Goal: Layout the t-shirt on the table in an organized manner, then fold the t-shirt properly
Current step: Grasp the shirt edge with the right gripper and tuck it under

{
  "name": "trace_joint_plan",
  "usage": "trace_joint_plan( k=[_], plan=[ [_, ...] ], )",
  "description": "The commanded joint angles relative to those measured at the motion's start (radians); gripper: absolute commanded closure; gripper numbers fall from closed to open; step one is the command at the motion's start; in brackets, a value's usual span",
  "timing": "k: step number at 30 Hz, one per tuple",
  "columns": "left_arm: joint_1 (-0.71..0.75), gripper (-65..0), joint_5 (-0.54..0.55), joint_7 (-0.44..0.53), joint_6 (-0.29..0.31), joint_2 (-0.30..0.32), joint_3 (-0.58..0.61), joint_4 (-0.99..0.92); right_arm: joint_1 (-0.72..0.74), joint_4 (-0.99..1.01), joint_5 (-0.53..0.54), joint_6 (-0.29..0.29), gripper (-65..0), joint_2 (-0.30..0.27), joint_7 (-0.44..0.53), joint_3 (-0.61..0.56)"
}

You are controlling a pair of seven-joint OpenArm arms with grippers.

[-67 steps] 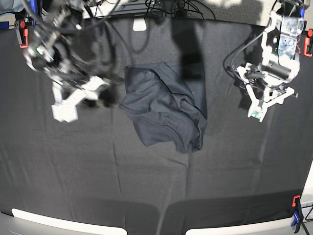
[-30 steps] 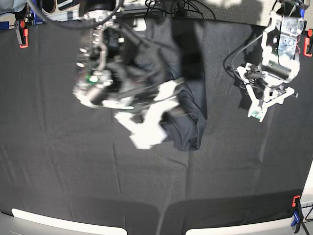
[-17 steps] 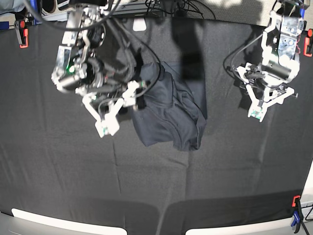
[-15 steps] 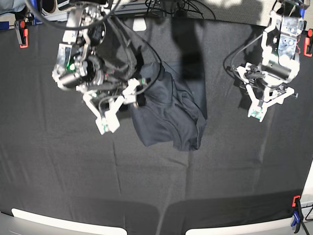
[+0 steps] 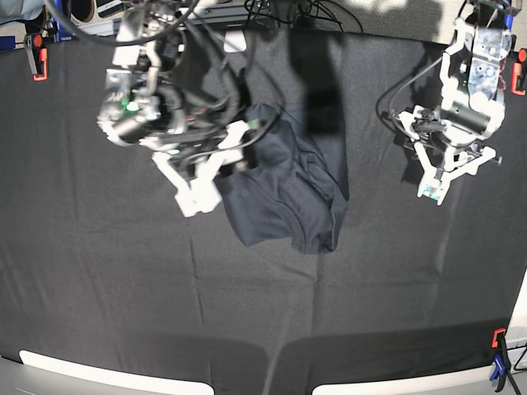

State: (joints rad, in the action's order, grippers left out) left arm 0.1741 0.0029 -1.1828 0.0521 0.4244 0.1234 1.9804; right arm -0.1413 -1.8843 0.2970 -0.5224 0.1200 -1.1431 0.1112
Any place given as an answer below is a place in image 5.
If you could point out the black table cover cloth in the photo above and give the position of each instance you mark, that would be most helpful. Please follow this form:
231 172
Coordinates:
99 267

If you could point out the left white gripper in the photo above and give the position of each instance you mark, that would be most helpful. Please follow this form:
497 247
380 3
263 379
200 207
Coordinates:
449 143

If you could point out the red black clamp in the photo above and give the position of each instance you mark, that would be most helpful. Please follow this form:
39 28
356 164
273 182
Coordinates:
518 81
37 56

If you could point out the red black clamp far right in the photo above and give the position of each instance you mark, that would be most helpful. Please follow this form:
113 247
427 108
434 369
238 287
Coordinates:
518 81

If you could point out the red black clamp far left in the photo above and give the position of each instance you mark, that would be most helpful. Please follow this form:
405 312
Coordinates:
37 56

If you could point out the white tag on cloth edge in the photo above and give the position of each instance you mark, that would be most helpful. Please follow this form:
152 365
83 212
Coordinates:
234 41

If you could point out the blue bar clamp far left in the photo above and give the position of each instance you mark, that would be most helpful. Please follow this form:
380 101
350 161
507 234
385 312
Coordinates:
61 34

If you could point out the red blue clamp near right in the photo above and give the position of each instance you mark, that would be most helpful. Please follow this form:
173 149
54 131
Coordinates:
501 359

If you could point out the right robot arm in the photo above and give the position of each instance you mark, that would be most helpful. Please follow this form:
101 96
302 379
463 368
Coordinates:
188 135

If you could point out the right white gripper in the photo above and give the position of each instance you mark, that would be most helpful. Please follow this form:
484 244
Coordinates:
195 174

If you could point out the dark navy t-shirt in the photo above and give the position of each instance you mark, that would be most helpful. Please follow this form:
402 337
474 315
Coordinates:
287 191

